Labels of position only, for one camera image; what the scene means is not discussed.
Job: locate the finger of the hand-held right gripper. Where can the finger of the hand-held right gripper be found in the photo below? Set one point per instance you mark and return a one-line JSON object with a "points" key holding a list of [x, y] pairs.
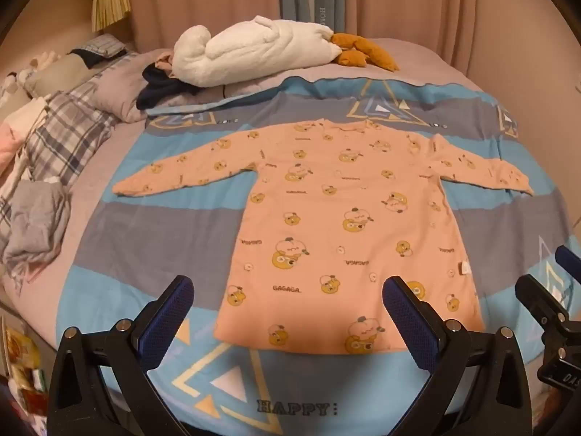
{"points": [[569, 263], [540, 302]]}

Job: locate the blue grey printed blanket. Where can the blue grey printed blanket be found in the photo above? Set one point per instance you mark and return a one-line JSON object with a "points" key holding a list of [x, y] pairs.
{"points": [[150, 236]]}

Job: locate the pink curtain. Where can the pink curtain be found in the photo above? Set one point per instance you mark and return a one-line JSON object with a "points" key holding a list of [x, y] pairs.
{"points": [[431, 0]]}

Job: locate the grey folded cloth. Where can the grey folded cloth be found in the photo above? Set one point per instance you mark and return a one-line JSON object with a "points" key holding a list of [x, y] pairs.
{"points": [[38, 218]]}

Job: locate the plaid grey quilt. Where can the plaid grey quilt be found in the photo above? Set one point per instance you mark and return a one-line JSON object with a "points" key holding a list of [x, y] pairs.
{"points": [[68, 131]]}

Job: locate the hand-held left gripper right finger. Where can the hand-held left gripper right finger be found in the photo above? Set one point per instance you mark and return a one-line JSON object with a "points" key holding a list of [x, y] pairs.
{"points": [[406, 315]]}

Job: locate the pink printed long-sleeve shirt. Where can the pink printed long-sleeve shirt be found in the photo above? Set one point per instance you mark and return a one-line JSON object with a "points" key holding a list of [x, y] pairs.
{"points": [[327, 218]]}

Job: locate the white plush toy orange feet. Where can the white plush toy orange feet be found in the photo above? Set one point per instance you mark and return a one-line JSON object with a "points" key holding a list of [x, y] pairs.
{"points": [[254, 50]]}

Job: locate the plaid pillow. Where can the plaid pillow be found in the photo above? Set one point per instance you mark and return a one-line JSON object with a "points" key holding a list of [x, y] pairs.
{"points": [[100, 45]]}

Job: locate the pile of snack packets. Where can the pile of snack packets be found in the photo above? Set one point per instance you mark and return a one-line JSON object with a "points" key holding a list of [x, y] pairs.
{"points": [[22, 368]]}

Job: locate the dark navy garment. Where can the dark navy garment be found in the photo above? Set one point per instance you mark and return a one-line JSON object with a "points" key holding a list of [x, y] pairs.
{"points": [[156, 88]]}

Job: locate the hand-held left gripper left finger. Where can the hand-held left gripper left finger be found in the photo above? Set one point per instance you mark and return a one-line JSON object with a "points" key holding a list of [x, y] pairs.
{"points": [[170, 309]]}

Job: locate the yellow fringed cloth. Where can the yellow fringed cloth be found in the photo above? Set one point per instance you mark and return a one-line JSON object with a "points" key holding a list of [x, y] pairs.
{"points": [[111, 2]]}

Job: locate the bed with lilac sheet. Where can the bed with lilac sheet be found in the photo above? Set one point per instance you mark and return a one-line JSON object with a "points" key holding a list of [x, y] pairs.
{"points": [[422, 59]]}

